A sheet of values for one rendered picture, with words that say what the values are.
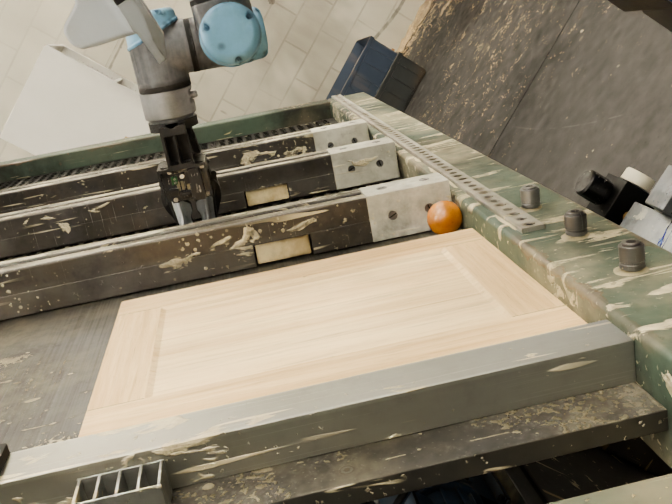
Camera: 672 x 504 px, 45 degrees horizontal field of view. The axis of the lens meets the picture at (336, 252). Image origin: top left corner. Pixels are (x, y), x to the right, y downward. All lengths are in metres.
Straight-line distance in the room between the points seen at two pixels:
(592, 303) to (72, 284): 0.73
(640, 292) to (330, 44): 5.57
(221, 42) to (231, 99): 5.18
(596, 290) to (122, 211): 0.98
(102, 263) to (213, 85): 5.06
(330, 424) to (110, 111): 4.24
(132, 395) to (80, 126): 4.08
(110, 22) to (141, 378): 0.39
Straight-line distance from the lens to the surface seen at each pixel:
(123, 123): 4.84
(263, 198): 1.55
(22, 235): 1.60
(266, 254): 1.19
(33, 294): 1.23
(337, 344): 0.85
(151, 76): 1.19
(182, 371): 0.87
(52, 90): 4.88
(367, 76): 5.28
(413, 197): 1.19
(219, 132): 2.49
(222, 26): 1.04
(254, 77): 6.22
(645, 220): 1.12
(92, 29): 0.63
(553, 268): 0.88
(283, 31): 6.23
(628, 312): 0.76
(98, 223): 1.57
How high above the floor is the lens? 1.33
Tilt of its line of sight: 15 degrees down
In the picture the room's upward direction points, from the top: 63 degrees counter-clockwise
